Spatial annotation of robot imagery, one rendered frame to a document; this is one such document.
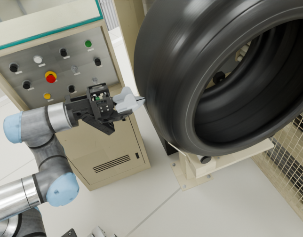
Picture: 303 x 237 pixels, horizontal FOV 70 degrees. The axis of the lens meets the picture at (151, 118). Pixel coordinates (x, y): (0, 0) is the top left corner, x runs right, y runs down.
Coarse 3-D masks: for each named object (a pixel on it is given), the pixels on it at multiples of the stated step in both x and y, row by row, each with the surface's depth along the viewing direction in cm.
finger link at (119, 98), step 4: (124, 88) 60; (128, 88) 60; (124, 92) 61; (128, 92) 61; (132, 92) 61; (116, 96) 61; (120, 96) 61; (124, 96) 62; (136, 96) 63; (140, 96) 63; (112, 100) 61; (116, 100) 62; (120, 100) 62; (136, 100) 62; (116, 104) 62
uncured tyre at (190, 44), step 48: (192, 0) 46; (240, 0) 41; (288, 0) 41; (144, 48) 57; (192, 48) 44; (288, 48) 79; (144, 96) 62; (192, 96) 50; (240, 96) 94; (288, 96) 80; (192, 144) 64; (240, 144) 73
